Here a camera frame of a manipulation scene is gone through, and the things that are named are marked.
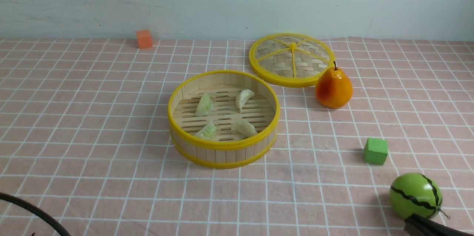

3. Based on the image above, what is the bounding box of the green toy watermelon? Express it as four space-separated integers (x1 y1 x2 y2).
389 173 451 219

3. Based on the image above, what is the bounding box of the woven bamboo steamer lid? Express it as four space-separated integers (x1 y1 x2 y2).
248 33 335 88

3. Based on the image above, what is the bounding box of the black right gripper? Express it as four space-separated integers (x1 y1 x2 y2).
404 213 472 236

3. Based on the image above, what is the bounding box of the orange toy pear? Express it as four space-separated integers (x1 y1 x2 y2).
315 62 353 109

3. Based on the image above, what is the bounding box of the pink grid tablecloth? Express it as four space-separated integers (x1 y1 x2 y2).
0 37 474 236

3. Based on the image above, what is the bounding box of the bamboo steamer tray yellow rim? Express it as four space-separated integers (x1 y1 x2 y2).
167 70 280 169

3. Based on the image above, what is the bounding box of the white dumpling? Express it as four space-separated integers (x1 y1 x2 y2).
231 120 258 138
235 89 255 112

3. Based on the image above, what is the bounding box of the pale green dumpling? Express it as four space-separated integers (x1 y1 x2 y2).
195 93 214 117
194 120 217 141

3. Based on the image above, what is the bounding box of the green cube block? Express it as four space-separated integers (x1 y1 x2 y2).
363 137 389 165

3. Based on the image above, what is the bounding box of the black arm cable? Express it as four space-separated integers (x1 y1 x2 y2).
0 192 71 236

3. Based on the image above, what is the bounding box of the orange cube block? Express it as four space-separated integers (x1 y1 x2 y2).
136 29 153 49

